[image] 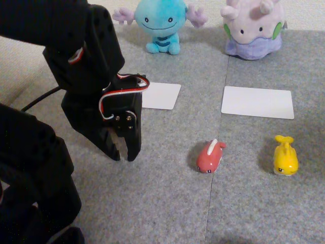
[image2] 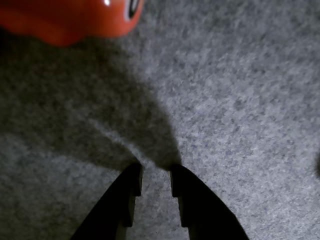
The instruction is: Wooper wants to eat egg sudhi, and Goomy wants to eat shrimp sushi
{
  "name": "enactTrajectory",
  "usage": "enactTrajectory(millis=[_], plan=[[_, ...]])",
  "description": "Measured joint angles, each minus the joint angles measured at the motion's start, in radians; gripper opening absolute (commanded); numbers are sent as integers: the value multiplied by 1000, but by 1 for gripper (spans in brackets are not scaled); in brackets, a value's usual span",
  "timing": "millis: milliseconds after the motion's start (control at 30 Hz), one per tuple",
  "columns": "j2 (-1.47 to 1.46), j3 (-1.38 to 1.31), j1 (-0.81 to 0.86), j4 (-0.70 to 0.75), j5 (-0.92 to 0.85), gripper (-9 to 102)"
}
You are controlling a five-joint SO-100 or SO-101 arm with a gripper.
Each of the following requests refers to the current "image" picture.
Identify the blue Wooper plush toy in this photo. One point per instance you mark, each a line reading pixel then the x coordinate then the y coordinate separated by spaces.
pixel 160 23

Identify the red tuna sushi toy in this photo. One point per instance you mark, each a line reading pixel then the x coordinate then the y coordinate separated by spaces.
pixel 209 158

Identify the yellow egg sushi toy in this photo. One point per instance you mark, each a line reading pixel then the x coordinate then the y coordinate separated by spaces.
pixel 285 158

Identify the pale purple Goomy plush toy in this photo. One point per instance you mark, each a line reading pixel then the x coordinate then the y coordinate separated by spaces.
pixel 254 30

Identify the grey carpet tile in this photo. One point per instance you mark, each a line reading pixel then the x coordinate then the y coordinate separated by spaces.
pixel 152 198
pixel 266 203

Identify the white rectangular card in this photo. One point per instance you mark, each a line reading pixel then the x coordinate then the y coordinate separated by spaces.
pixel 162 96
pixel 257 103

